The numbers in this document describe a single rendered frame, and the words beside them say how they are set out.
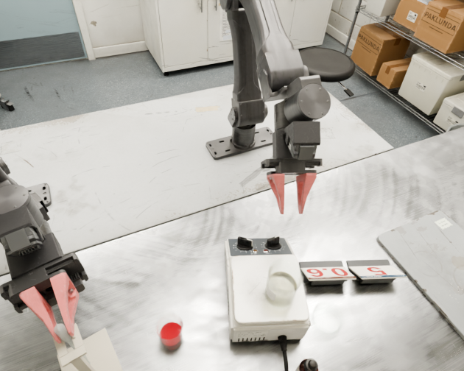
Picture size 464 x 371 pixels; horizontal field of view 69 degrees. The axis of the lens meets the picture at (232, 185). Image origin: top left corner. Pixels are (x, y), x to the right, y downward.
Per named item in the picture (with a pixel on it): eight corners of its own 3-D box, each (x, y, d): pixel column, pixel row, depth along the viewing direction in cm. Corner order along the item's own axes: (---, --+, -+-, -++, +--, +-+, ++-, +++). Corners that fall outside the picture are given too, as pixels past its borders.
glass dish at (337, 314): (340, 310, 63) (344, 305, 61) (340, 339, 59) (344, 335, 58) (311, 302, 64) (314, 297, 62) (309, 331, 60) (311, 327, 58)
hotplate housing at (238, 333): (224, 245, 71) (225, 223, 66) (284, 244, 72) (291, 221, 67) (229, 358, 56) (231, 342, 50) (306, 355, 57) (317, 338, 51)
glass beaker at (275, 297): (289, 317, 53) (300, 294, 47) (257, 304, 54) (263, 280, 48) (299, 284, 57) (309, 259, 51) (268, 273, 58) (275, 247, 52)
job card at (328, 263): (298, 262, 69) (303, 251, 66) (341, 261, 70) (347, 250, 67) (305, 290, 65) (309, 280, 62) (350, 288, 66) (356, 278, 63)
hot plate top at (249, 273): (230, 258, 60) (230, 255, 60) (295, 255, 61) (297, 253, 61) (234, 325, 52) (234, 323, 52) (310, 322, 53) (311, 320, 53)
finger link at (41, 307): (89, 310, 43) (68, 256, 48) (29, 341, 40) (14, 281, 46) (102, 330, 48) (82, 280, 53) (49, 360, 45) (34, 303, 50)
